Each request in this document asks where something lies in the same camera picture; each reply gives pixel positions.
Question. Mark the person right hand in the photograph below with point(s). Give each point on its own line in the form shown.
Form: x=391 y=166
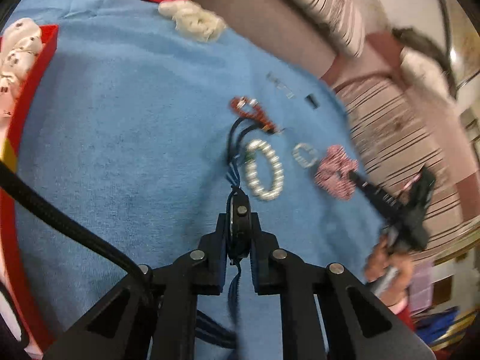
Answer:
x=377 y=264

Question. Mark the red plaid scrunchie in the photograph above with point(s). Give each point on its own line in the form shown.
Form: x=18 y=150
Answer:
x=332 y=174

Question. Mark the olive white clothes bundle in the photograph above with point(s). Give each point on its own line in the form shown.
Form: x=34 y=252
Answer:
x=424 y=64

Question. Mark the silver hair clip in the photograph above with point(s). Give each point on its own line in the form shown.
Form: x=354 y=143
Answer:
x=280 y=85

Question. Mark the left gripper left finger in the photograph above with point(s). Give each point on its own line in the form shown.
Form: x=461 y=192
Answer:
x=155 y=321

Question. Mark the cream knitted scrunchie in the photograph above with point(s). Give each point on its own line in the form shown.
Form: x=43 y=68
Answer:
x=192 y=21

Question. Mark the white cherry print scrunchie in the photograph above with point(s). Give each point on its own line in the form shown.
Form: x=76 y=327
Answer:
x=20 y=46

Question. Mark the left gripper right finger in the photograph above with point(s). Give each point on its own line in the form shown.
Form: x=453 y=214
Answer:
x=326 y=312

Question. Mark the blue towel blanket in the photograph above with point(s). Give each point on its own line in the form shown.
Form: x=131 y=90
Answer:
x=127 y=135

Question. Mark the striped floral pillow right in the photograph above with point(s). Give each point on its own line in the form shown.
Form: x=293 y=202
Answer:
x=397 y=131

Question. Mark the small pearl bracelet charm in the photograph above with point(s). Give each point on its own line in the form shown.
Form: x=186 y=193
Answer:
x=305 y=155

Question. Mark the pink padded headboard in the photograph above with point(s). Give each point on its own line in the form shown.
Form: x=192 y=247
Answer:
x=281 y=29

